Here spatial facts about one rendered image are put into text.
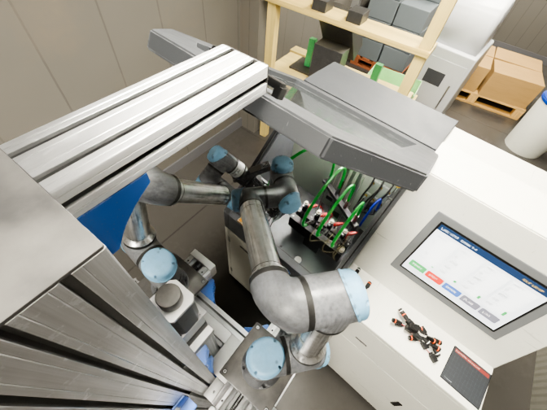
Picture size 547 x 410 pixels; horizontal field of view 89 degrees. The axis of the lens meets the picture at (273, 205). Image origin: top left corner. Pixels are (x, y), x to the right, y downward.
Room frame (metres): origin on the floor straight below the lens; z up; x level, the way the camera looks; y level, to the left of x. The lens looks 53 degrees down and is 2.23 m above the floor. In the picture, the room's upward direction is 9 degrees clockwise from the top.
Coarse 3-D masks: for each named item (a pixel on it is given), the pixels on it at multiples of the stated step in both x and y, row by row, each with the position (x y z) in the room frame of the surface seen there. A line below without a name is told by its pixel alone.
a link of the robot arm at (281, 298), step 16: (240, 192) 0.53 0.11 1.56; (256, 192) 0.54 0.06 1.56; (240, 208) 0.48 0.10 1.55; (256, 208) 0.46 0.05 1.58; (256, 224) 0.40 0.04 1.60; (256, 240) 0.34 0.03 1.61; (272, 240) 0.36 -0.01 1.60; (256, 256) 0.30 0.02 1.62; (272, 256) 0.30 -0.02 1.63; (256, 272) 0.25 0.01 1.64; (272, 272) 0.25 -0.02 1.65; (256, 288) 0.21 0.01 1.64; (272, 288) 0.21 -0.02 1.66; (288, 288) 0.21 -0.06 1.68; (256, 304) 0.19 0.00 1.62; (272, 304) 0.18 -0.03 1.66; (288, 304) 0.18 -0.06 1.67; (304, 304) 0.18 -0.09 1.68; (272, 320) 0.16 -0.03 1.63; (288, 320) 0.15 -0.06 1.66; (304, 320) 0.16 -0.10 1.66
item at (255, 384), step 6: (246, 354) 0.16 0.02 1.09; (246, 366) 0.12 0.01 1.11; (246, 372) 0.11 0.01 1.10; (246, 378) 0.09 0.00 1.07; (252, 378) 0.09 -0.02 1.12; (276, 378) 0.10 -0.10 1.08; (252, 384) 0.08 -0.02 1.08; (258, 384) 0.08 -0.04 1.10; (264, 384) 0.08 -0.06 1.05; (270, 384) 0.08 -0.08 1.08
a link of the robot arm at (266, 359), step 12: (252, 348) 0.16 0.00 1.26; (264, 348) 0.16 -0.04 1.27; (276, 348) 0.17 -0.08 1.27; (252, 360) 0.12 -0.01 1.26; (264, 360) 0.13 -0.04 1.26; (276, 360) 0.13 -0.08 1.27; (288, 360) 0.14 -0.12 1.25; (252, 372) 0.10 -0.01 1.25; (264, 372) 0.10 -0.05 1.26; (276, 372) 0.10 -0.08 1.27; (288, 372) 0.11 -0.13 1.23
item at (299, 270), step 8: (232, 216) 0.83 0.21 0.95; (240, 216) 0.84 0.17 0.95; (232, 224) 0.83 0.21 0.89; (240, 224) 0.79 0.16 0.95; (240, 232) 0.79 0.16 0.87; (280, 248) 0.69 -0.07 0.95; (280, 256) 0.64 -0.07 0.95; (288, 256) 0.65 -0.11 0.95; (288, 264) 0.60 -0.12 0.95; (296, 264) 0.61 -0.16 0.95; (296, 272) 0.57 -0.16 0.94; (304, 272) 0.58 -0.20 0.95
